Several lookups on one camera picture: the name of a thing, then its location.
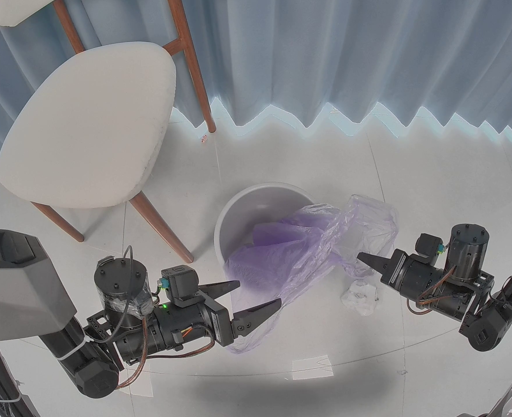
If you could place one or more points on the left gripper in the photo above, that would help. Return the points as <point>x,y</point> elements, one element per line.
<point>190,324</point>

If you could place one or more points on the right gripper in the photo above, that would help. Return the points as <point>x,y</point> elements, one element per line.
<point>416,283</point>

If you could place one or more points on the purple plastic bag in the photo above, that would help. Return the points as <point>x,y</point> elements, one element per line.
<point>282,267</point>

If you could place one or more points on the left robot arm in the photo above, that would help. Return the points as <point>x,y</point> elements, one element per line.
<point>21,285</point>

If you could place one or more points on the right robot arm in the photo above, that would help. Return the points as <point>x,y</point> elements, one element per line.
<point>495,319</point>

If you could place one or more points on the white trash bin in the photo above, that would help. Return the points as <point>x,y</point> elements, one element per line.
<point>247,215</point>

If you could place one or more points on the crumpled white plastic wrapper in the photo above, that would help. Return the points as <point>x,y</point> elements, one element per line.
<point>360,298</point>

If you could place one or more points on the pale blue curtain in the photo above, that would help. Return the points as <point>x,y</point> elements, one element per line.
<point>347,37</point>

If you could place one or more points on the white cushioned wooden chair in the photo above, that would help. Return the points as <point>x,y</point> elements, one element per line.
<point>90,124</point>

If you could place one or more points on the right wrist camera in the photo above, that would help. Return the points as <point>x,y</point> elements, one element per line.
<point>427,246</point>

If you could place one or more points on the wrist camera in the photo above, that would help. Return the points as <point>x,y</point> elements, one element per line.
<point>427,246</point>
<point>182,280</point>

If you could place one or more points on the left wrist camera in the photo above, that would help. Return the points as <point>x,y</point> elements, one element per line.
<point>182,280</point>

